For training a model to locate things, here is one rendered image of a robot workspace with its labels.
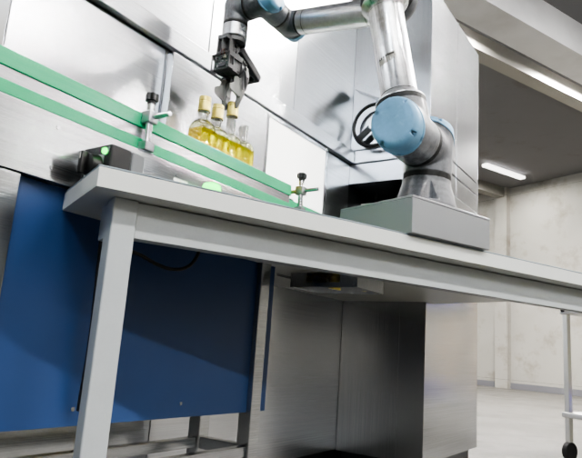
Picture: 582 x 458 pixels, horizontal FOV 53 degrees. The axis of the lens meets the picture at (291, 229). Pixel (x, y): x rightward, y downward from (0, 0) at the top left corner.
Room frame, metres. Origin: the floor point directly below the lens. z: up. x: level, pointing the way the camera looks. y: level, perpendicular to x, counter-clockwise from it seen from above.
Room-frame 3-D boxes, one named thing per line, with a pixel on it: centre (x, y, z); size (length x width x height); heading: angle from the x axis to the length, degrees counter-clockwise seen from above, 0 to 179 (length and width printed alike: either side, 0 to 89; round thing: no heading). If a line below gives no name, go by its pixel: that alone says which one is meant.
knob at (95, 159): (1.00, 0.37, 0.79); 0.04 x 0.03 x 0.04; 56
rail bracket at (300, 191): (1.68, 0.00, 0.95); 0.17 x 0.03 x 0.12; 56
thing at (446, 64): (2.71, -0.60, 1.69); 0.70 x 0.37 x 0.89; 146
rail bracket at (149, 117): (1.15, 0.30, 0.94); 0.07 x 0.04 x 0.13; 56
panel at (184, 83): (1.94, 0.13, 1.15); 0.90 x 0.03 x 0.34; 146
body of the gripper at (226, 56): (1.58, 0.21, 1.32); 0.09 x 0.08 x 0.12; 144
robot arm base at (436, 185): (1.36, -0.32, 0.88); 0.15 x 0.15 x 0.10
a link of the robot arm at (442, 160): (1.35, -0.32, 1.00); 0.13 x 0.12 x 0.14; 144
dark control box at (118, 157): (1.05, 0.34, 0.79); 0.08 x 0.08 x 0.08; 56
